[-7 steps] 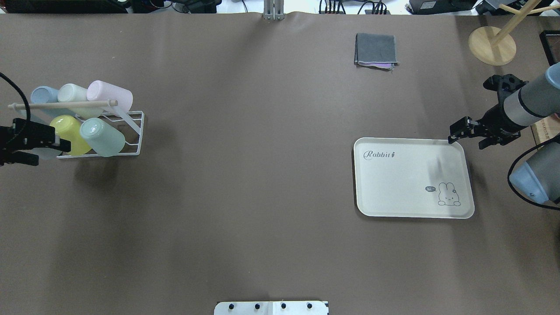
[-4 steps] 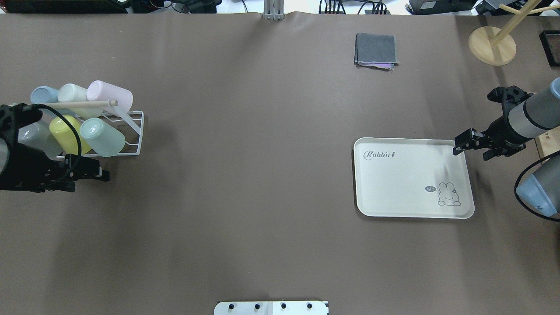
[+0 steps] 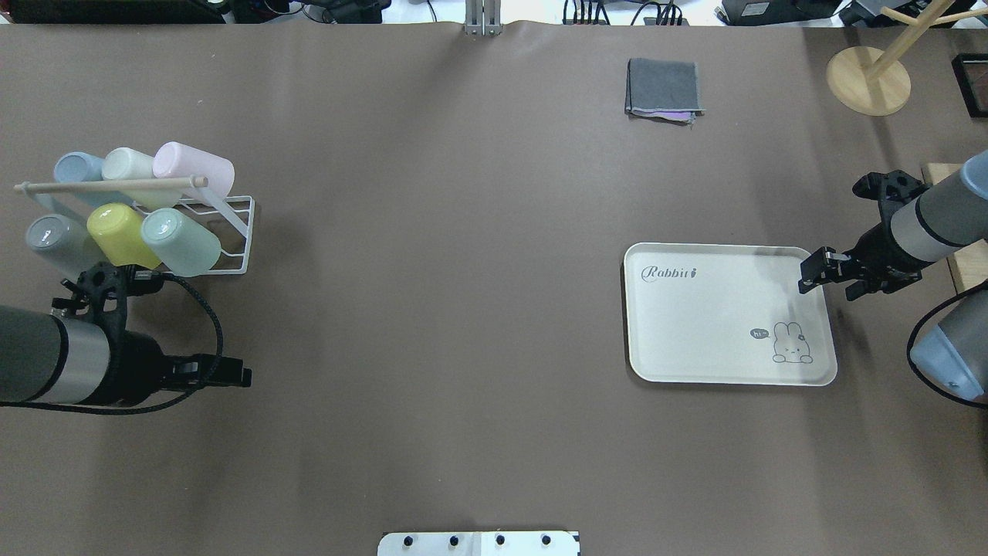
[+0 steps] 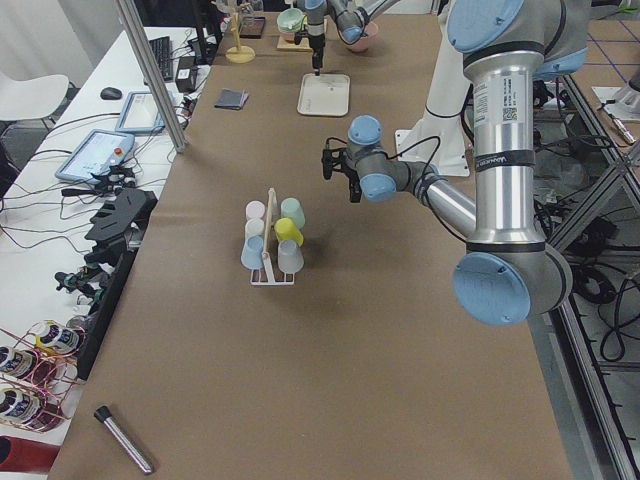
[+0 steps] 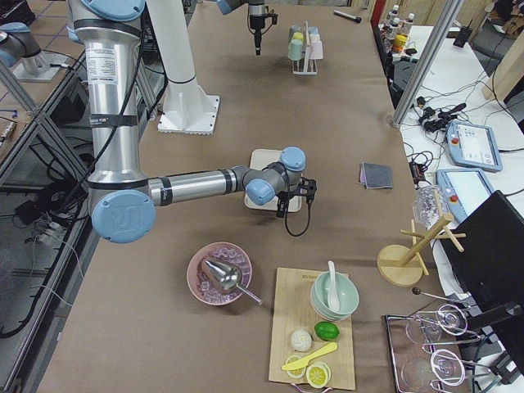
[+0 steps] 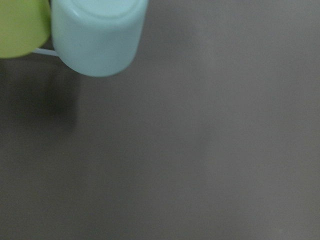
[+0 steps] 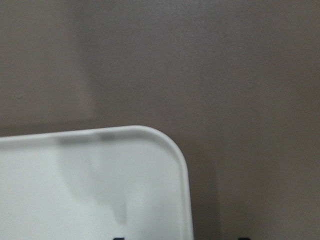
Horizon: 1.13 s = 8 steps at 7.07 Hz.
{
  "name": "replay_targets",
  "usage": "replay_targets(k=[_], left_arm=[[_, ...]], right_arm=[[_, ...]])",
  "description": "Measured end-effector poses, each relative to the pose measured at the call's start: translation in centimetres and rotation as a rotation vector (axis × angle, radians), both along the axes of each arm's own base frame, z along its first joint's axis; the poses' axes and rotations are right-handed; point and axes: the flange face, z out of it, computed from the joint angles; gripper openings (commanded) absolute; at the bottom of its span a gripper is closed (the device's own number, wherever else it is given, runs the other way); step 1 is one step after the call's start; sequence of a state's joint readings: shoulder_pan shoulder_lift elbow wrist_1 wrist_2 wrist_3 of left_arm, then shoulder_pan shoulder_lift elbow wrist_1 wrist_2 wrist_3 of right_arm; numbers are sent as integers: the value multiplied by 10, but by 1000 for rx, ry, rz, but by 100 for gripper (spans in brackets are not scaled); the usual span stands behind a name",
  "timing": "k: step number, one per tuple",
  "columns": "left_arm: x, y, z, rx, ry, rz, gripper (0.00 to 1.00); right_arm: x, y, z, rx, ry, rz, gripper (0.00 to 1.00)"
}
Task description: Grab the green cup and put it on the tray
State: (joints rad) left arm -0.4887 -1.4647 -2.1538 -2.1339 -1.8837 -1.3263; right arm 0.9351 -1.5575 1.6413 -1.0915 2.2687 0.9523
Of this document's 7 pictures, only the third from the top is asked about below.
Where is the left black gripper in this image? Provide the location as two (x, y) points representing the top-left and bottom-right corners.
(160, 353), (252, 392)

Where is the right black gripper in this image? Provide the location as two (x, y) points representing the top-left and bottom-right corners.
(800, 225), (923, 300)

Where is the cream rabbit tray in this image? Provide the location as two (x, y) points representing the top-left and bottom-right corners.
(622, 242), (837, 386)

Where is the green cup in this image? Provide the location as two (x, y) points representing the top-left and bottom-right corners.
(140, 208), (220, 277)

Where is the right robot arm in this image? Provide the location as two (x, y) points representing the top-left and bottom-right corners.
(798, 154), (987, 409)

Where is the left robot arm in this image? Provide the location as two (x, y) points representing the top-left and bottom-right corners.
(1, 307), (252, 407)

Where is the yellow cup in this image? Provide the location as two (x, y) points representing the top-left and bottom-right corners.
(86, 203), (162, 269)

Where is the grey cup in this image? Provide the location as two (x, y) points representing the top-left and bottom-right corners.
(25, 214), (108, 283)

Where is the pink cup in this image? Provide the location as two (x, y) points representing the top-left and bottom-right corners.
(152, 141), (235, 199)

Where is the cream white cup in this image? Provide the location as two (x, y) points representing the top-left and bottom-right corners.
(101, 147), (182, 211)

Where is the dark square tray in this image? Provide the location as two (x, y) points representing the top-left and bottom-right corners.
(952, 53), (987, 117)

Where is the light blue cup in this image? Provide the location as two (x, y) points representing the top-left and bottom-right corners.
(52, 151), (132, 209)

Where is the wooden cutting board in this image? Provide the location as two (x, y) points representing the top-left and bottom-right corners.
(921, 163), (987, 294)

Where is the wooden mug tree stand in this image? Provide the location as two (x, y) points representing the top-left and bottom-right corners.
(826, 1), (987, 117)

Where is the grey folded cloth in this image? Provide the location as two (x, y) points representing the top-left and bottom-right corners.
(624, 59), (705, 124)

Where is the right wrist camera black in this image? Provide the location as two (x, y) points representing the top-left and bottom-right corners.
(851, 170), (929, 225)

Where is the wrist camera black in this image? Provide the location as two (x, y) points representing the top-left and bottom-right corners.
(50, 263), (164, 330)
(851, 170), (929, 225)

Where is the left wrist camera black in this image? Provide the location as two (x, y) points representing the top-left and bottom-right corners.
(50, 263), (164, 330)

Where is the white wire cup rack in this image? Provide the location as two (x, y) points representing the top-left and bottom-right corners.
(13, 175), (256, 276)

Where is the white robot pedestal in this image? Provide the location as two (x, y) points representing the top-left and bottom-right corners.
(377, 529), (581, 555)

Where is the aluminium frame post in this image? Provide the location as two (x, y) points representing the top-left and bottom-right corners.
(463, 0), (503, 36)

